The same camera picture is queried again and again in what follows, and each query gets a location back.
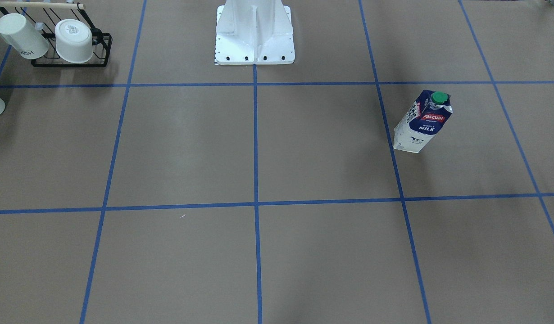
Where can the blue white milk carton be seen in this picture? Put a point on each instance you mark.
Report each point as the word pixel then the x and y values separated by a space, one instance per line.
pixel 422 121

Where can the white mug on rack front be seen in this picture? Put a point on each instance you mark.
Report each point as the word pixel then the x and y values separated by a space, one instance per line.
pixel 73 41

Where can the white mug on rack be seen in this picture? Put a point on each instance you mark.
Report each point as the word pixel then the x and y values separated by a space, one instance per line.
pixel 19 33
pixel 73 41

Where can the white mug on rack rear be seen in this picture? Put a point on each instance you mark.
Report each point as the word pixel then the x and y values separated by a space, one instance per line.
pixel 19 33

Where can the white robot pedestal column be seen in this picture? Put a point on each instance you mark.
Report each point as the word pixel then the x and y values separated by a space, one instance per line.
pixel 254 32

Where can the black wire mug rack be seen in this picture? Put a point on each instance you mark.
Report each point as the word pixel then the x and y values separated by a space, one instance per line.
pixel 51 33

